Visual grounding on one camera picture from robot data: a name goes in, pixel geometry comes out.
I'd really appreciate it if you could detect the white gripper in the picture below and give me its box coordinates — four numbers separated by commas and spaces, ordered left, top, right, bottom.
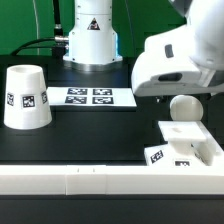
131, 29, 224, 97

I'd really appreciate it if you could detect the white lamp bulb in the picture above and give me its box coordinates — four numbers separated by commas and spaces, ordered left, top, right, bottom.
170, 95, 204, 121

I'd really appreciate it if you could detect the white lamp base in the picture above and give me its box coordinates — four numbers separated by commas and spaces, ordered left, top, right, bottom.
144, 121, 206, 168

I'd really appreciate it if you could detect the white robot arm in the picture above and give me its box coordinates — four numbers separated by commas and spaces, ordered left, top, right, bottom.
64, 0, 224, 96

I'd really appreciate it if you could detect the white lamp shade cone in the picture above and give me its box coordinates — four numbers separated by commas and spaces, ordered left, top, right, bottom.
4, 65, 52, 130

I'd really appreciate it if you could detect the white marker sheet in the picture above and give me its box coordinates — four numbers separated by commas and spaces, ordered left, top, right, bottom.
47, 87, 136, 108

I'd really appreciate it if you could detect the white L-shaped fence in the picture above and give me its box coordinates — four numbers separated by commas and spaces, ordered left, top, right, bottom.
0, 121, 224, 195

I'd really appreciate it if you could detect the black cable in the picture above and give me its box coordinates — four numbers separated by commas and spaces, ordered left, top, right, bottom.
10, 0, 70, 57

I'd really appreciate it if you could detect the white thin cable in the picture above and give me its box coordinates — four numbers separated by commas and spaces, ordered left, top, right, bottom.
32, 0, 40, 56

